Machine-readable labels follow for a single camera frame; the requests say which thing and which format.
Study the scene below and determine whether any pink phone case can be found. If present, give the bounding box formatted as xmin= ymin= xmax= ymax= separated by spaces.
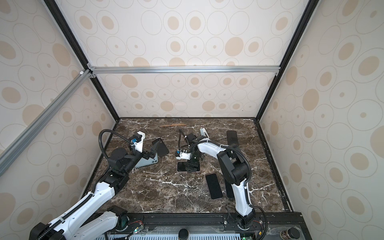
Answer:
xmin=177 ymin=162 xmax=200 ymax=173

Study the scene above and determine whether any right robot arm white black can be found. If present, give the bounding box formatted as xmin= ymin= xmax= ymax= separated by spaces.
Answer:
xmin=177 ymin=134 xmax=254 ymax=220

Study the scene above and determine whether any diagonal aluminium rail left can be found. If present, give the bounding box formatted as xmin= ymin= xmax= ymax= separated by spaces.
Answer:
xmin=1 ymin=70 xmax=91 ymax=175

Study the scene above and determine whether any black round button right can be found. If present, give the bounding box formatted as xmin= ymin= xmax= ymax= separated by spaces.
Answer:
xmin=280 ymin=228 xmax=301 ymax=240

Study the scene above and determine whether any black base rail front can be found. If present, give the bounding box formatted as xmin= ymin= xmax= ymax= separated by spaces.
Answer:
xmin=53 ymin=211 xmax=313 ymax=240

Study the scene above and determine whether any black phone case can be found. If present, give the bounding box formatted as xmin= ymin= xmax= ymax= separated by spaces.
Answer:
xmin=151 ymin=138 xmax=170 ymax=157

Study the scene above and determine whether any brown wooden stick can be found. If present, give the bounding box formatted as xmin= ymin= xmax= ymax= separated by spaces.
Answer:
xmin=160 ymin=124 xmax=187 ymax=128

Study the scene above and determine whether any horizontal aluminium rail back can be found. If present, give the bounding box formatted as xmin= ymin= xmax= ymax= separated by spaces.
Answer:
xmin=90 ymin=65 xmax=280 ymax=74

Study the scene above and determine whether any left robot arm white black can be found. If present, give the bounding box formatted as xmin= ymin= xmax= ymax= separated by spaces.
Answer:
xmin=29 ymin=148 xmax=158 ymax=240

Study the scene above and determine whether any black phone case horizontal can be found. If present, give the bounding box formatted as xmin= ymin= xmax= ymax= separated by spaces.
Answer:
xmin=227 ymin=130 xmax=239 ymax=146

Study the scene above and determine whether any light blue phone case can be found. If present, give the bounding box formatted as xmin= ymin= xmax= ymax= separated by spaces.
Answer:
xmin=135 ymin=155 xmax=158 ymax=168

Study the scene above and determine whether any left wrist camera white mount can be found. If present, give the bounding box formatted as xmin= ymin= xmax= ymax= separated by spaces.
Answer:
xmin=129 ymin=131 xmax=146 ymax=153

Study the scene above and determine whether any black phone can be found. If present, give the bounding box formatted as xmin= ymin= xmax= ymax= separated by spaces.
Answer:
xmin=206 ymin=174 xmax=223 ymax=200
xmin=225 ymin=180 xmax=235 ymax=199
xmin=177 ymin=162 xmax=200 ymax=173

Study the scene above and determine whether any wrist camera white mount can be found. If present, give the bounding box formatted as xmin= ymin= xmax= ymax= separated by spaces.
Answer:
xmin=129 ymin=131 xmax=146 ymax=153
xmin=175 ymin=151 xmax=191 ymax=160

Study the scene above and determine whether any black knob front centre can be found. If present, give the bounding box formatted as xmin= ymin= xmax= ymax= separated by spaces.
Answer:
xmin=178 ymin=229 xmax=190 ymax=240

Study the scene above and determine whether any small white blue box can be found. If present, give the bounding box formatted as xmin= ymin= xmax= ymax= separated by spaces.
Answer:
xmin=200 ymin=128 xmax=210 ymax=139

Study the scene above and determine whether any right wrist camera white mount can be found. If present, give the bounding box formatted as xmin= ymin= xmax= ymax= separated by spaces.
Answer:
xmin=175 ymin=151 xmax=191 ymax=160

